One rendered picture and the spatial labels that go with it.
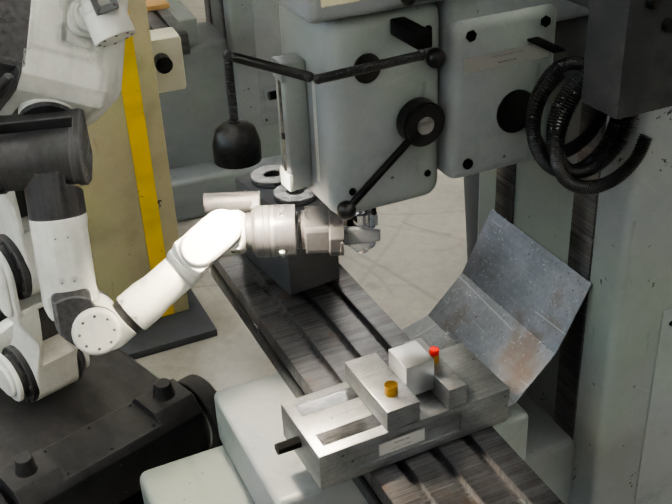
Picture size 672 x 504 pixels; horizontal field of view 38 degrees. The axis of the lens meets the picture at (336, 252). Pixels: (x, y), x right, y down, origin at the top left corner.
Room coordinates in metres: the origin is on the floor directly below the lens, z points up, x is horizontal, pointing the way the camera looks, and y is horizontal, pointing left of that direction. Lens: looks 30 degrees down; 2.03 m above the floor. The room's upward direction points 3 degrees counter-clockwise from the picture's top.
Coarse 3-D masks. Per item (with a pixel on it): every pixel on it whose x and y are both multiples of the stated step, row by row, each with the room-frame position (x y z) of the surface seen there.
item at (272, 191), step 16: (240, 176) 1.89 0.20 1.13; (256, 176) 1.86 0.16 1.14; (272, 176) 1.88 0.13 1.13; (272, 192) 1.81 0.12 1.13; (288, 192) 1.79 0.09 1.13; (304, 192) 1.77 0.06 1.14; (256, 256) 1.83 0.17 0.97; (304, 256) 1.72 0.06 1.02; (320, 256) 1.74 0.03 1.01; (336, 256) 1.76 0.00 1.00; (272, 272) 1.76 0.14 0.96; (288, 272) 1.70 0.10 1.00; (304, 272) 1.72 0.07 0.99; (320, 272) 1.74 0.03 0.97; (336, 272) 1.76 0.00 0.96; (288, 288) 1.71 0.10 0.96; (304, 288) 1.72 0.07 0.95
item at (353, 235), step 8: (344, 232) 1.41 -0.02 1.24; (352, 232) 1.41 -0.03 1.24; (360, 232) 1.41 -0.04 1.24; (368, 232) 1.41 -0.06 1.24; (376, 232) 1.41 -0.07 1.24; (344, 240) 1.41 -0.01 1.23; (352, 240) 1.41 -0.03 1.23; (360, 240) 1.41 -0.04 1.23; (368, 240) 1.41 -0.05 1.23; (376, 240) 1.41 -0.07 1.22
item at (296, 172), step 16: (288, 64) 1.38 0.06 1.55; (304, 64) 1.39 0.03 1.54; (288, 80) 1.38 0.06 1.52; (288, 96) 1.38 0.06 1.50; (304, 96) 1.39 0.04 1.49; (288, 112) 1.38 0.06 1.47; (304, 112) 1.39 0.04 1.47; (288, 128) 1.38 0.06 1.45; (304, 128) 1.39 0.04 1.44; (288, 144) 1.38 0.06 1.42; (304, 144) 1.39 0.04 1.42; (288, 160) 1.38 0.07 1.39; (304, 160) 1.39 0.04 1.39; (288, 176) 1.38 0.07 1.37; (304, 176) 1.39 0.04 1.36
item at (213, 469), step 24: (528, 408) 1.55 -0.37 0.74; (528, 432) 1.48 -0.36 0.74; (552, 432) 1.47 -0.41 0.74; (192, 456) 1.46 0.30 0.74; (216, 456) 1.45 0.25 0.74; (528, 456) 1.41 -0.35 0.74; (552, 456) 1.42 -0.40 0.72; (144, 480) 1.40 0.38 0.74; (168, 480) 1.39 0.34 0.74; (192, 480) 1.39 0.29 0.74; (216, 480) 1.38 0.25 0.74; (240, 480) 1.38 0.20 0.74; (552, 480) 1.43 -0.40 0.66
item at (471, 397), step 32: (448, 352) 1.39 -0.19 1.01; (448, 384) 1.25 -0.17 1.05; (480, 384) 1.29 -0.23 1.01; (288, 416) 1.24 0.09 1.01; (320, 416) 1.23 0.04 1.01; (352, 416) 1.23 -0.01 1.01; (448, 416) 1.23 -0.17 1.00; (480, 416) 1.26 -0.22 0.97; (320, 448) 1.15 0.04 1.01; (352, 448) 1.16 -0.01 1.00; (384, 448) 1.18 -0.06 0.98; (416, 448) 1.20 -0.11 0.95; (320, 480) 1.14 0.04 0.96
